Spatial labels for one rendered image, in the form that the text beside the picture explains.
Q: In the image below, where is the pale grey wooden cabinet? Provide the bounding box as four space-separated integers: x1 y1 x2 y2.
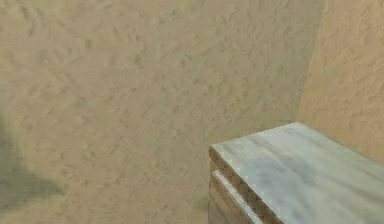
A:
208 121 384 224

